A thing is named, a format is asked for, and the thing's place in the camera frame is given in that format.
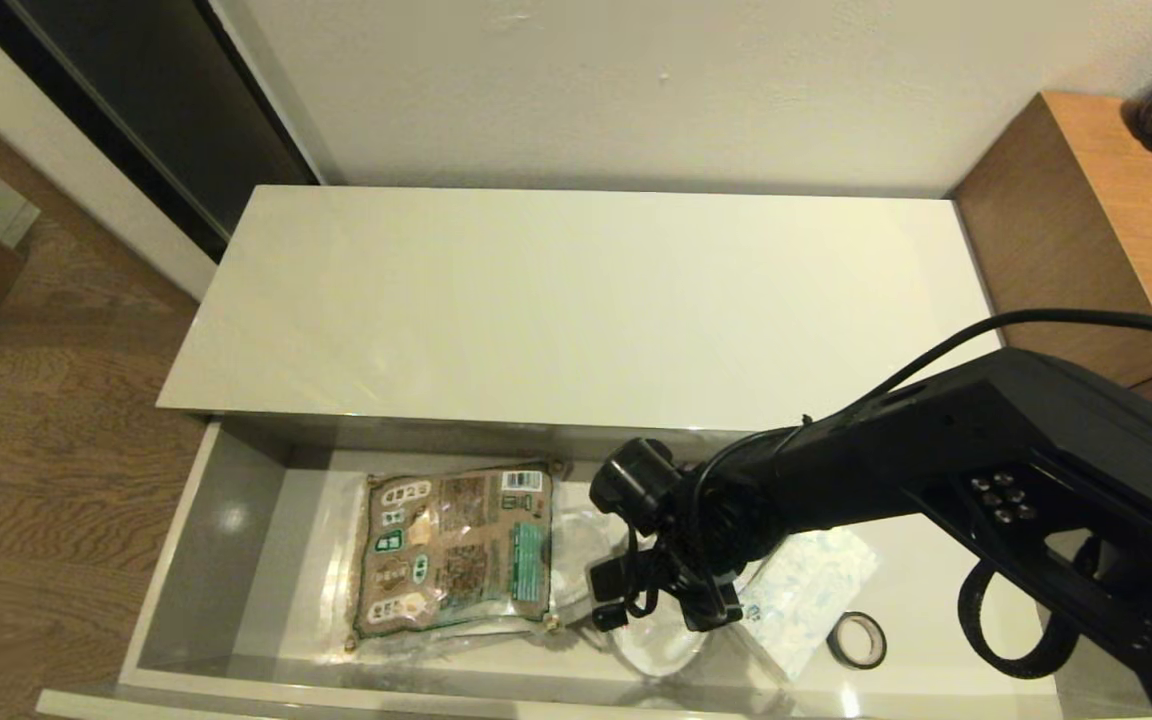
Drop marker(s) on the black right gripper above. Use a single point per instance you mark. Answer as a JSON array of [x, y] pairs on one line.
[[708, 602]]

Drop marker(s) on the white slippers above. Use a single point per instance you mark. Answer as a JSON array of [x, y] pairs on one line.
[[656, 652]]

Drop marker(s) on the plastic tissue pack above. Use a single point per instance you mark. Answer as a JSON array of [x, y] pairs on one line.
[[821, 590]]

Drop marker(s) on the white deep cabinet drawer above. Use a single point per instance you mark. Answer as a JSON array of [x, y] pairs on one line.
[[236, 560]]

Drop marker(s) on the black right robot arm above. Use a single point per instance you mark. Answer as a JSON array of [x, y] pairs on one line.
[[936, 450]]

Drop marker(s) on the white round pads pack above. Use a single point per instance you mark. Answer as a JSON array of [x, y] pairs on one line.
[[576, 580]]

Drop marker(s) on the black tape roll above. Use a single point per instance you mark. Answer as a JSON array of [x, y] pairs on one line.
[[841, 650]]

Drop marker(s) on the brown printed snack bag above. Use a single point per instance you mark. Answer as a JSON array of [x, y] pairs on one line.
[[456, 550]]

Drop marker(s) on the white glossy low cabinet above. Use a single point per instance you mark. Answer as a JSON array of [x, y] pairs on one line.
[[536, 310]]

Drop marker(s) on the brown wooden side table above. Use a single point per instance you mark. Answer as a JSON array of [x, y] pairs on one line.
[[1076, 230]]

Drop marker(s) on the dark door panel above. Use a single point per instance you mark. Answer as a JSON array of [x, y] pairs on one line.
[[156, 110]]

